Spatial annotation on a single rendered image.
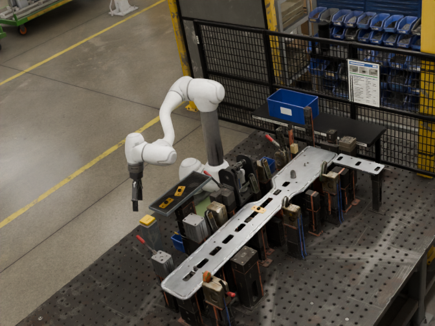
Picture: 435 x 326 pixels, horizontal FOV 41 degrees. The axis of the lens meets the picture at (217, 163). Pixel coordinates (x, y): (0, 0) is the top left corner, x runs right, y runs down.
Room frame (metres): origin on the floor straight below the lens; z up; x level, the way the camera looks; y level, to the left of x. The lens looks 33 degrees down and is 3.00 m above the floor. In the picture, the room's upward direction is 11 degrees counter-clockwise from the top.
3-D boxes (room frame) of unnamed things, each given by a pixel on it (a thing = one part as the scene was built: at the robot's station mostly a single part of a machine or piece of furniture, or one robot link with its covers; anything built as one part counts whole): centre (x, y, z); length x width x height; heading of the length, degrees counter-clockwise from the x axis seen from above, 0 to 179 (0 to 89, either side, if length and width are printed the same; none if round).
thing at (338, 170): (2.77, -0.69, 0.84); 0.11 x 0.10 x 0.28; 44
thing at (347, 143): (2.95, -0.79, 0.88); 0.08 x 0.08 x 0.36; 44
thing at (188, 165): (3.17, 0.17, 0.88); 0.18 x 0.16 x 0.22; 58
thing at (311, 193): (2.60, -0.49, 0.84); 0.11 x 0.08 x 0.29; 44
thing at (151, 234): (2.43, 0.41, 0.92); 0.08 x 0.08 x 0.44; 44
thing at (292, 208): (2.45, -0.34, 0.87); 0.12 x 0.09 x 0.35; 44
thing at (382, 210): (2.69, -0.88, 0.84); 0.11 x 0.06 x 0.29; 44
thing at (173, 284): (2.51, -0.16, 1.00); 1.38 x 0.22 x 0.02; 134
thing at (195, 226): (2.42, 0.18, 0.90); 0.13 x 0.10 x 0.41; 44
